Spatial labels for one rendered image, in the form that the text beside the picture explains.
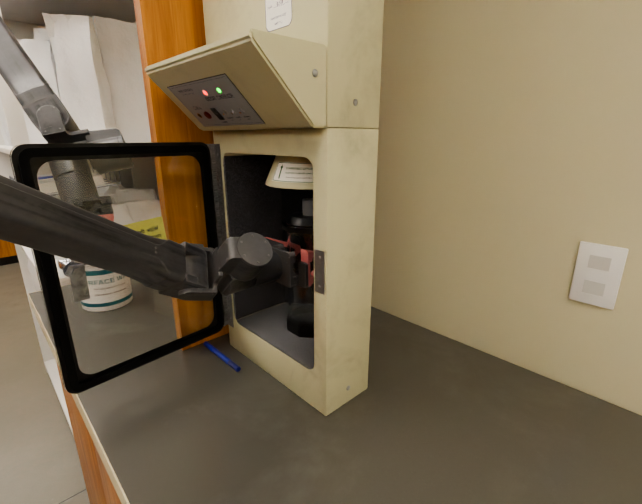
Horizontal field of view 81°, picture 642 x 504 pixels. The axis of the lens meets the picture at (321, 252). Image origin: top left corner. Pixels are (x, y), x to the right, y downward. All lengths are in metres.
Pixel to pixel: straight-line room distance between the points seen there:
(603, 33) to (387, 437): 0.74
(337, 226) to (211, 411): 0.40
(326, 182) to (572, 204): 0.48
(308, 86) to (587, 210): 0.55
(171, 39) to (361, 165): 0.44
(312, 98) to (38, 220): 0.34
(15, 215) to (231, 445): 0.43
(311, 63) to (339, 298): 0.34
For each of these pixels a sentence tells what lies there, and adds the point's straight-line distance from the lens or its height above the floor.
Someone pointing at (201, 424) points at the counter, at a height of 0.94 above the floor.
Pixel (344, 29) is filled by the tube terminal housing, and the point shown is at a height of 1.53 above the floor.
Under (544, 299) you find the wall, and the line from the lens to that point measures 0.88.
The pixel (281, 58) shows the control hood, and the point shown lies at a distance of 0.49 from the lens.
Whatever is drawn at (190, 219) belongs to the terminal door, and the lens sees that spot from 0.76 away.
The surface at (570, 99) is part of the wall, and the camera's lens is 0.83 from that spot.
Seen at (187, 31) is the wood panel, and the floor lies 1.59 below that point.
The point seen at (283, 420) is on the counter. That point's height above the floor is 0.94.
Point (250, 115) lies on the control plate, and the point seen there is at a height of 1.43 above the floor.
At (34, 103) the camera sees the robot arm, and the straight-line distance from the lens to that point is 0.84.
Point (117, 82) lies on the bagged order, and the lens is 1.85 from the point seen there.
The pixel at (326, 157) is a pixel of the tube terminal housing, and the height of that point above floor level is 1.37.
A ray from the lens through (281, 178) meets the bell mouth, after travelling 0.64.
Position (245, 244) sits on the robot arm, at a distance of 0.57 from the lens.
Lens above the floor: 1.40
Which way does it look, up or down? 17 degrees down
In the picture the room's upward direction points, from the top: straight up
